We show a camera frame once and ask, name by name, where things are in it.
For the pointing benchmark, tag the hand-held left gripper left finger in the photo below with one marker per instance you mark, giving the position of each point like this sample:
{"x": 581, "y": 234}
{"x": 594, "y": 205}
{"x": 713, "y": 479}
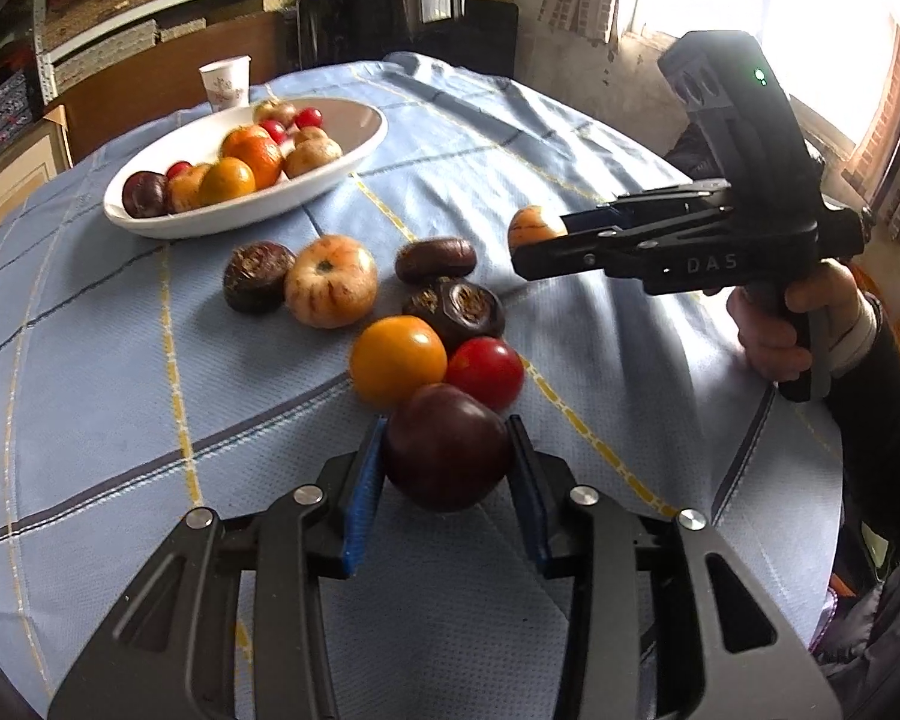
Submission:
{"x": 360, "y": 495}

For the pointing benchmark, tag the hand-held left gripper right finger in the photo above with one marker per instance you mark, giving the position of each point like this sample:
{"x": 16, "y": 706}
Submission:
{"x": 529, "y": 495}

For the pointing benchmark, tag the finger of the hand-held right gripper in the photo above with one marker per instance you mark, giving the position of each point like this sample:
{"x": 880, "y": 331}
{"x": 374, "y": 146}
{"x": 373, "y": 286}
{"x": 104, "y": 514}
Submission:
{"x": 562, "y": 259}
{"x": 596, "y": 219}

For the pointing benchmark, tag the small orange striped tomato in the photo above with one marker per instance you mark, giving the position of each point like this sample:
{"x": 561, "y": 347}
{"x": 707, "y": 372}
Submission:
{"x": 532, "y": 229}

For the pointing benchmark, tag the dark purple smooth tomato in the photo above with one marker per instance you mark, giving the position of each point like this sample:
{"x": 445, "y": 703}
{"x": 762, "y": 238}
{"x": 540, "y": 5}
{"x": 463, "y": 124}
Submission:
{"x": 446, "y": 442}

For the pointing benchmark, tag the white oval plate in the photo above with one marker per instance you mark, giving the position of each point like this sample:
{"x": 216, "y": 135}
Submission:
{"x": 352, "y": 127}

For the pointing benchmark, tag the person's right forearm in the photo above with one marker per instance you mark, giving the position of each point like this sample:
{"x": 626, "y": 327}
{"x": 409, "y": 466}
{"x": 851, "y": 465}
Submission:
{"x": 892, "y": 405}

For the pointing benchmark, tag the person's right hand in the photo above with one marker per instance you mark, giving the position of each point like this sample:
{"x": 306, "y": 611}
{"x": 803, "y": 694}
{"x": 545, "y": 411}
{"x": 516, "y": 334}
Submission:
{"x": 769, "y": 337}

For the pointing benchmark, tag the dark ribbed tomato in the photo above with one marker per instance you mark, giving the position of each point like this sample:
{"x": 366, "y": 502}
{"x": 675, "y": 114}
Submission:
{"x": 457, "y": 309}
{"x": 259, "y": 277}

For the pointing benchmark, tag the dark oval tomato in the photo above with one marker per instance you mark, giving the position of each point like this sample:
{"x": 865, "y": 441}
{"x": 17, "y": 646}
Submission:
{"x": 435, "y": 259}

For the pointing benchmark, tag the yellow-orange tomato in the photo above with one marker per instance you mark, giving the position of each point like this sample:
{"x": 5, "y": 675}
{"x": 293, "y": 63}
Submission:
{"x": 397, "y": 360}

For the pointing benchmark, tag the large striped orange tomato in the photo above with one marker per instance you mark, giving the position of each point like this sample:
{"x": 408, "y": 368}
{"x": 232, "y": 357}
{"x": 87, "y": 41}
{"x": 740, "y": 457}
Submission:
{"x": 330, "y": 281}

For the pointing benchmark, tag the blue checked tablecloth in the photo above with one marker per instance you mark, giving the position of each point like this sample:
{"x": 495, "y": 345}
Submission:
{"x": 120, "y": 405}

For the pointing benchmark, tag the black panel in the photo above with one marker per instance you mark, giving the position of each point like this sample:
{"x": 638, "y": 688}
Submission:
{"x": 420, "y": 30}

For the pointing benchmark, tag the small red tomato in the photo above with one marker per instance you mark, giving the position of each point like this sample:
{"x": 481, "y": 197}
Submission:
{"x": 274, "y": 131}
{"x": 178, "y": 167}
{"x": 307, "y": 117}

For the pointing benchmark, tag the dark jacket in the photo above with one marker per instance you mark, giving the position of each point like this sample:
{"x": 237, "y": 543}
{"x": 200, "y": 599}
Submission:
{"x": 885, "y": 615}

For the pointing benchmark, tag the floral paper cup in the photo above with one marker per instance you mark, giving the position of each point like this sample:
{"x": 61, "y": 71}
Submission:
{"x": 226, "y": 82}

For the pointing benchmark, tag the brown wooden board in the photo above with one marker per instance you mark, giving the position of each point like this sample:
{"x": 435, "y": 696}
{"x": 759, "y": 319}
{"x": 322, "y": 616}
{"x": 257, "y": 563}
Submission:
{"x": 142, "y": 97}

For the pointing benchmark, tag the light wooden framed panel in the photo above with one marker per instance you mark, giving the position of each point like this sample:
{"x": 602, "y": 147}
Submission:
{"x": 15, "y": 180}

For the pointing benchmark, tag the stack of patterned blue boxes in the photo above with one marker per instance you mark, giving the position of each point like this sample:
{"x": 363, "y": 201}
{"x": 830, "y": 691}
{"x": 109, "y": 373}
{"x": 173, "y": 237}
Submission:
{"x": 0, "y": 90}

